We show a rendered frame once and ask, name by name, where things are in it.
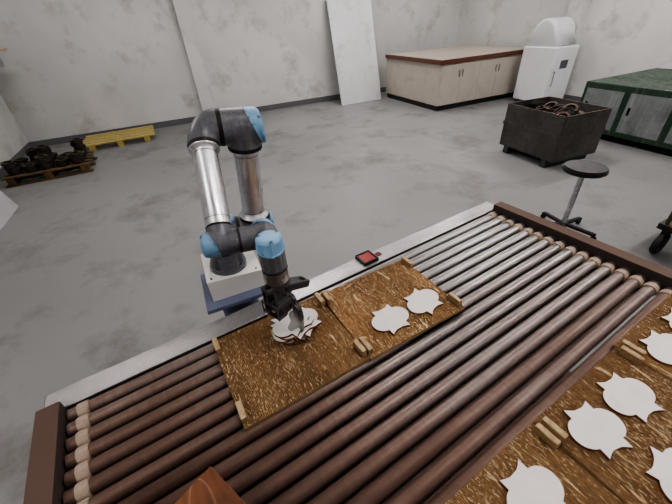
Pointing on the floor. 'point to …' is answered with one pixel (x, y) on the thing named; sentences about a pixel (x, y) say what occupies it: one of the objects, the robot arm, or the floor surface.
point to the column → (230, 300)
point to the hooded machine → (547, 60)
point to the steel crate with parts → (553, 129)
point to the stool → (578, 189)
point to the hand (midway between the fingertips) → (291, 321)
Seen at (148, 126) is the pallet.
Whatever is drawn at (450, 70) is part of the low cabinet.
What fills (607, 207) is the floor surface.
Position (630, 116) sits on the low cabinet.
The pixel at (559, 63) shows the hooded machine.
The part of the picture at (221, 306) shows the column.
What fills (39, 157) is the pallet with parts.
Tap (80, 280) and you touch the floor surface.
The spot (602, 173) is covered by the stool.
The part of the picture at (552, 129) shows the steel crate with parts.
